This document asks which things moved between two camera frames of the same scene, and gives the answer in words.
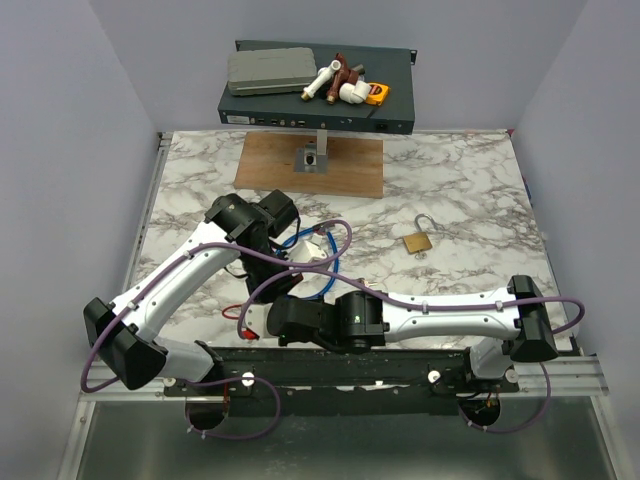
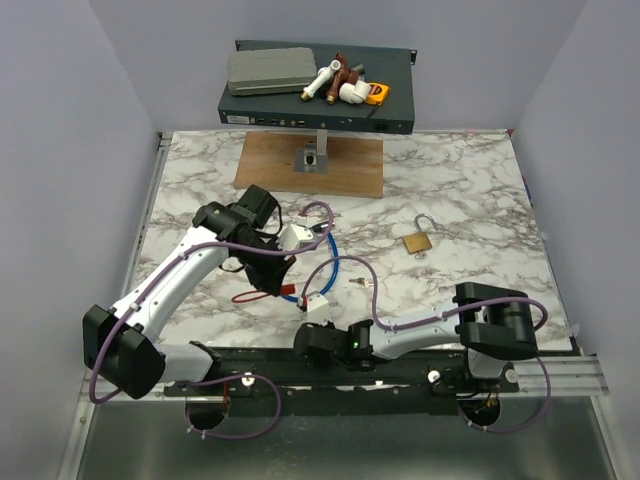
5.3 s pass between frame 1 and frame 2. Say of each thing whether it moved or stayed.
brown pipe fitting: stayed
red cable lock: moved
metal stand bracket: stayed
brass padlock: stayed
